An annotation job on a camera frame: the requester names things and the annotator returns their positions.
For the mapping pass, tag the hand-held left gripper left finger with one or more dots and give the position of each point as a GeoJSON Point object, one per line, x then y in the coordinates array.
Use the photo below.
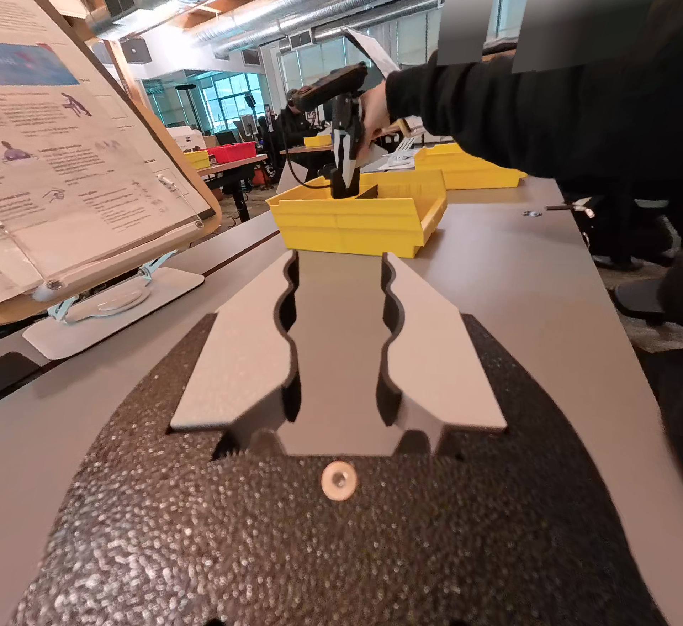
{"type": "Point", "coordinates": [240, 348]}

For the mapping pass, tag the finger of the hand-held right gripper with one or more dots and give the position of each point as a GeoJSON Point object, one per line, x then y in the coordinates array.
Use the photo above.
{"type": "Point", "coordinates": [337, 153]}
{"type": "Point", "coordinates": [350, 161]}

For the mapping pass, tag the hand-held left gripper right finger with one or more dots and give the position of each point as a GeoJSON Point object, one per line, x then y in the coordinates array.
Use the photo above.
{"type": "Point", "coordinates": [437, 359]}

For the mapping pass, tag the black usb hub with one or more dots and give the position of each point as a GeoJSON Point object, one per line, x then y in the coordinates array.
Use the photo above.
{"type": "Point", "coordinates": [344, 189]}

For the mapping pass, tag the yellow plastic bin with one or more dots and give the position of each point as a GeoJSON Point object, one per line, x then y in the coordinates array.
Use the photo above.
{"type": "Point", "coordinates": [469, 169]}
{"type": "Point", "coordinates": [347, 225]}

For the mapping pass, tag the person's right forearm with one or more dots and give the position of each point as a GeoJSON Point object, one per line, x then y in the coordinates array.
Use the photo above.
{"type": "Point", "coordinates": [507, 113]}

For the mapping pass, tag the person's right hand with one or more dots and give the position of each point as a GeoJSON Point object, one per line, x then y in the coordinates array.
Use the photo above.
{"type": "Point", "coordinates": [376, 108]}

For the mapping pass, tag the small yellow bin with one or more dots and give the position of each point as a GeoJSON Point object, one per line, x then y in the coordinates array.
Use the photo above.
{"type": "Point", "coordinates": [197, 159]}
{"type": "Point", "coordinates": [317, 141]}

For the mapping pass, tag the white papers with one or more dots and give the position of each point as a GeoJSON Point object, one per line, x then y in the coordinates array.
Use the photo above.
{"type": "Point", "coordinates": [397, 159]}

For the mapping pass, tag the tilted document stand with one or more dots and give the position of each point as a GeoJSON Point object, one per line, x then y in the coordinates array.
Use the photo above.
{"type": "Point", "coordinates": [373, 52]}

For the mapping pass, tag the red plastic bin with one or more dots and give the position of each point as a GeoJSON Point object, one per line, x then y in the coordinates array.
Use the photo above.
{"type": "Point", "coordinates": [232, 152]}

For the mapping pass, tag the white cardboard box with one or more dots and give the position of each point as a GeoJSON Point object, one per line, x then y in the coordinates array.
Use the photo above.
{"type": "Point", "coordinates": [184, 139]}

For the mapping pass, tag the office chair base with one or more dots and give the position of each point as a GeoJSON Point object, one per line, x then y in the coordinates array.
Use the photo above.
{"type": "Point", "coordinates": [640, 297]}

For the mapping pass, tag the instruction sheet on stand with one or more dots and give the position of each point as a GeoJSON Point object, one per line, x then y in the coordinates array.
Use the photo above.
{"type": "Point", "coordinates": [80, 156]}

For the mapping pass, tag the black wall speaker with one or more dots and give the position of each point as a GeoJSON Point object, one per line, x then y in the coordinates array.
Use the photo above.
{"type": "Point", "coordinates": [136, 50]}

